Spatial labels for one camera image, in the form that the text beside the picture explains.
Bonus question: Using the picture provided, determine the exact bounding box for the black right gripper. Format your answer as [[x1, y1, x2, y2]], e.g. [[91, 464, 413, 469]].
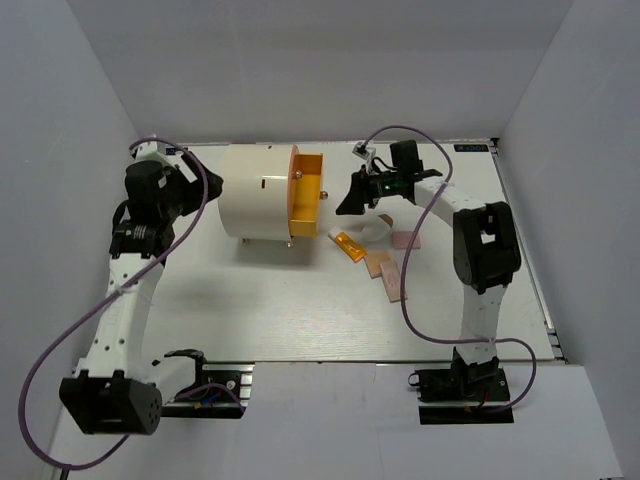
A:
[[336, 164, 402, 216]]

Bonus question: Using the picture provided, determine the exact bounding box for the white egg-shaped bottle brown cap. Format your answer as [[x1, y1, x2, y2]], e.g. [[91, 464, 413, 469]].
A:
[[358, 214, 394, 243]]

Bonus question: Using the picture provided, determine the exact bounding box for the yellow sunscreen tube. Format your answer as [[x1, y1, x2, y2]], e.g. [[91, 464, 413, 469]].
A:
[[328, 228, 367, 263]]

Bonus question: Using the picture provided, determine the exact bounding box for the yellow drawer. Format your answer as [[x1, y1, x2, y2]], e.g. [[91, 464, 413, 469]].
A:
[[289, 151, 324, 238]]

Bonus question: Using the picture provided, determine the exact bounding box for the white cylindrical drawer organizer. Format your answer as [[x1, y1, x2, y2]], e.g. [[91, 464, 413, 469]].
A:
[[218, 144, 298, 242]]

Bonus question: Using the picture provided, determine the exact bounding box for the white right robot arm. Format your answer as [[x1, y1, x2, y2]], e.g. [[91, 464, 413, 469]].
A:
[[336, 140, 522, 399]]

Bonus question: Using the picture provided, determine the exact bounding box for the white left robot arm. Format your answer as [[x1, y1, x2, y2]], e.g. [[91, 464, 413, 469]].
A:
[[59, 139, 223, 435]]

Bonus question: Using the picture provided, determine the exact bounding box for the pink square compact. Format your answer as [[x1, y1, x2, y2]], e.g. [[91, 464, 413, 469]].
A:
[[391, 231, 421, 250]]

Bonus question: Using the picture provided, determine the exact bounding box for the beige square compact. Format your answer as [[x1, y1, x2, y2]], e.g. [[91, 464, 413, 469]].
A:
[[364, 250, 392, 279]]

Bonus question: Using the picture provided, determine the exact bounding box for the pale pink rectangular palette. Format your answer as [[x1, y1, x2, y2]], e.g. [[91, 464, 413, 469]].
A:
[[380, 260, 407, 303]]

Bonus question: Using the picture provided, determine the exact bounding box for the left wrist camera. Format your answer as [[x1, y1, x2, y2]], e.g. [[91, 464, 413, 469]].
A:
[[133, 141, 170, 165]]

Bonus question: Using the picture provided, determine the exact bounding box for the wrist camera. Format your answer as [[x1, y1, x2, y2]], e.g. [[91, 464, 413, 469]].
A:
[[352, 141, 376, 173], [133, 141, 170, 165]]

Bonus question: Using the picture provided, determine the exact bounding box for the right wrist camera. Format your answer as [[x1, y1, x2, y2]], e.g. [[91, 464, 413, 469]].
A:
[[352, 141, 376, 173]]

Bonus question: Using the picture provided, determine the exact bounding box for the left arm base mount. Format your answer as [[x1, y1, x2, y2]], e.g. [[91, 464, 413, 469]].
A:
[[162, 363, 254, 420]]

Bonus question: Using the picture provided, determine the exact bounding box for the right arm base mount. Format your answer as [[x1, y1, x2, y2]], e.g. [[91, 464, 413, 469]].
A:
[[408, 368, 514, 426]]

